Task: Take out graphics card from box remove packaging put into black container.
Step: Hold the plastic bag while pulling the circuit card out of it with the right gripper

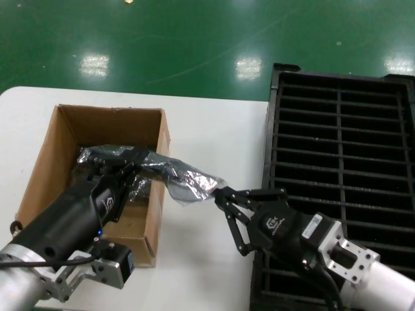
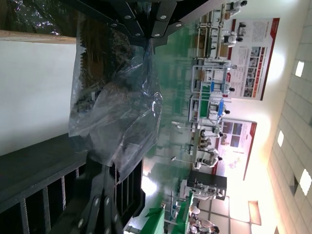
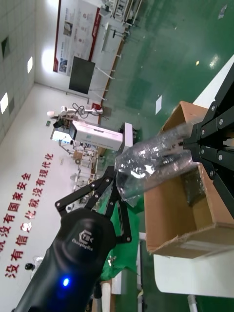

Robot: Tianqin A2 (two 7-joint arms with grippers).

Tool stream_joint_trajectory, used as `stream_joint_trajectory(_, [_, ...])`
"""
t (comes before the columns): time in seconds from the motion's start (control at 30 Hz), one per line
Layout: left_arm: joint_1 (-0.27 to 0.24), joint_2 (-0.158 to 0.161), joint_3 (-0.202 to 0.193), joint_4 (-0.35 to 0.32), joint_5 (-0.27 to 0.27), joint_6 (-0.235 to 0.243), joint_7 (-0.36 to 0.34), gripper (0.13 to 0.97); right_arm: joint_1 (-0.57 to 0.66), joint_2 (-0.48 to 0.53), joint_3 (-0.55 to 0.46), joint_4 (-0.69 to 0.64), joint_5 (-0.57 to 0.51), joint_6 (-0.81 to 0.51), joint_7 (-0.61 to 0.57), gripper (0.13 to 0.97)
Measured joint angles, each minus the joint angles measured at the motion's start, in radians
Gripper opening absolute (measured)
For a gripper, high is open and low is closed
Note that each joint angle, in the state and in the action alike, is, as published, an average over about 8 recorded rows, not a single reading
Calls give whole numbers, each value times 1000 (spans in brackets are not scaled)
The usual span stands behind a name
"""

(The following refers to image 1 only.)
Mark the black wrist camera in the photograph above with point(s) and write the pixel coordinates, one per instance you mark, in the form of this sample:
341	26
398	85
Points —
121	256
313	226

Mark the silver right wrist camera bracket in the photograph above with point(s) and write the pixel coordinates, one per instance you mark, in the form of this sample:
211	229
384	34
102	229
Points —
363	262

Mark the brown cardboard box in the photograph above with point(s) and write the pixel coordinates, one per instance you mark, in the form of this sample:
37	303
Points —
107	124

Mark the grey antistatic bag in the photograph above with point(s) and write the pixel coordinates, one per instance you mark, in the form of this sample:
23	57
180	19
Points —
191	184

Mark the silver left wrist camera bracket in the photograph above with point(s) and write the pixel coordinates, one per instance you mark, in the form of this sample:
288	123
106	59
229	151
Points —
107	273

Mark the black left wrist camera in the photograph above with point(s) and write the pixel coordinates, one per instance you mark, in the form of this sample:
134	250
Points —
121	256

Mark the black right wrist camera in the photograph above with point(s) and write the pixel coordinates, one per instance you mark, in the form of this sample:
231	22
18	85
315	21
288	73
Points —
313	226

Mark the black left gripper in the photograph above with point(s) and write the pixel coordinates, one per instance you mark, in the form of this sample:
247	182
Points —
65	220

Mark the black slotted plastic container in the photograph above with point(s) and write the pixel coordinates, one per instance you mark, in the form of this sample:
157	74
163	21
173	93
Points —
268	155

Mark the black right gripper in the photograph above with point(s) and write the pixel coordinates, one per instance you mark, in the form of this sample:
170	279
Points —
275	226

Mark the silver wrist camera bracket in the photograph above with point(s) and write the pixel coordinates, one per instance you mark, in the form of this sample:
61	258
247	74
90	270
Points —
363	262
107	273

